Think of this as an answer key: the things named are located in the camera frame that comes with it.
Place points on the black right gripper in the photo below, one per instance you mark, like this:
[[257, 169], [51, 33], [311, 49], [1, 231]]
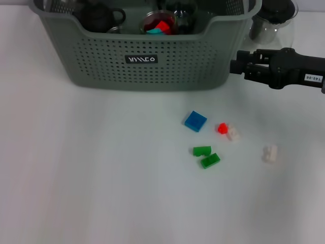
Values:
[[289, 68]]

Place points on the small red building block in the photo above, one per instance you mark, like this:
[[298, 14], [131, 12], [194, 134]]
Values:
[[222, 128]]

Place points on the glass teacup with black base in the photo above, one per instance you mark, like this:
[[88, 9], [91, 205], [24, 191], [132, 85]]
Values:
[[115, 30], [144, 23], [186, 15]]

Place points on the blue square building block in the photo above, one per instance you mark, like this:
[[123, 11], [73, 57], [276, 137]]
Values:
[[195, 121]]

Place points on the teal square building block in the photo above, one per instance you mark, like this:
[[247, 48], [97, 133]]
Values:
[[154, 31]]

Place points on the green building block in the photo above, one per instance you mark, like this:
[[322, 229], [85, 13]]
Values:
[[201, 150], [210, 160]]

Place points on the dark red long brick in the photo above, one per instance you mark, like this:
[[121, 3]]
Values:
[[149, 23]]

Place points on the white building block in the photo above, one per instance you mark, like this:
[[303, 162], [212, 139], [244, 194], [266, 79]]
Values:
[[233, 132], [269, 154]]

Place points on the grey perforated storage bin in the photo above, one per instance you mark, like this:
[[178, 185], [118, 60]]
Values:
[[165, 71]]

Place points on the glass carafe with black lid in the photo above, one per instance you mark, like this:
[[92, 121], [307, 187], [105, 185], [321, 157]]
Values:
[[269, 30]]

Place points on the dark clay teapot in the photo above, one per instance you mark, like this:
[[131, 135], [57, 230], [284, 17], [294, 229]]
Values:
[[97, 17]]

